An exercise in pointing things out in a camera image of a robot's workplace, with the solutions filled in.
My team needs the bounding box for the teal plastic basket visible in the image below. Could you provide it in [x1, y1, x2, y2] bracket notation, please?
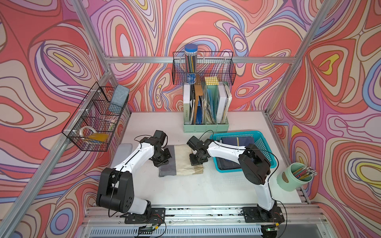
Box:
[210, 131, 277, 173]

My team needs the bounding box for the white tape roll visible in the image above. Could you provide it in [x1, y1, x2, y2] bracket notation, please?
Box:
[79, 126, 97, 138]

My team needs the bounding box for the grey blue sponge block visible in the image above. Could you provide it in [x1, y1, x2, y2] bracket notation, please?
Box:
[111, 85, 130, 107]

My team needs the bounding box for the white book in organizer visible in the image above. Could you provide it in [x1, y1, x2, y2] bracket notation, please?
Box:
[216, 85, 227, 124]

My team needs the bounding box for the black wire basket left wall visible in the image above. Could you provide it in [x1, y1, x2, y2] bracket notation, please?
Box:
[62, 82, 129, 152]

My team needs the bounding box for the yellow flat pad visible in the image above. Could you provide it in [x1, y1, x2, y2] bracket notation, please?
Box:
[84, 133, 109, 144]

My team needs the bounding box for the blue lidded pencil tube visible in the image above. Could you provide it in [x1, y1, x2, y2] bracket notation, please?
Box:
[185, 44, 198, 84]

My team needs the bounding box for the black wire basket wall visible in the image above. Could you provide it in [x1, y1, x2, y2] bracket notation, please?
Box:
[172, 50, 237, 87]
[62, 82, 129, 152]

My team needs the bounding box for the green pencil cup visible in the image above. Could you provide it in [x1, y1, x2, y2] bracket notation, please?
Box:
[276, 163, 318, 191]

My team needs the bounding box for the yellow sticky note block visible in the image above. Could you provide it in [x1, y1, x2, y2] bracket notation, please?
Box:
[204, 76, 220, 86]

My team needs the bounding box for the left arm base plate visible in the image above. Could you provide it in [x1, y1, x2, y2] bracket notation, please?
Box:
[120, 207, 166, 225]

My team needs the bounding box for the green desktop file organizer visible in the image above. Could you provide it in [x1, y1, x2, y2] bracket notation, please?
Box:
[183, 85, 232, 133]

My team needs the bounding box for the beige grey cloth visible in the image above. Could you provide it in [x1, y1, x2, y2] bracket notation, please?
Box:
[159, 144, 204, 177]

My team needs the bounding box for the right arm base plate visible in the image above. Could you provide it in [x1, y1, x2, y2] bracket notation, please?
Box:
[241, 205, 285, 224]

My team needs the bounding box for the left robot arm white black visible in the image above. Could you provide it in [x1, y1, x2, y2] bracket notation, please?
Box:
[96, 130, 172, 215]

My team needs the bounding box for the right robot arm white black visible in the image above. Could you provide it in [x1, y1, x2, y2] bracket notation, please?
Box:
[187, 136, 277, 221]

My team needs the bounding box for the black wire basket rear wall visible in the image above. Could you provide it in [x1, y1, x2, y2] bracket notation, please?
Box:
[172, 50, 237, 87]

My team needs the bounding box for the white flat tin box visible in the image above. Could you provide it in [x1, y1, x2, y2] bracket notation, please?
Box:
[110, 143, 133, 168]

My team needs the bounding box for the navy cloth yellow stripe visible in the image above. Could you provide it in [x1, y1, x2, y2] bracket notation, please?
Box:
[215, 136, 255, 171]

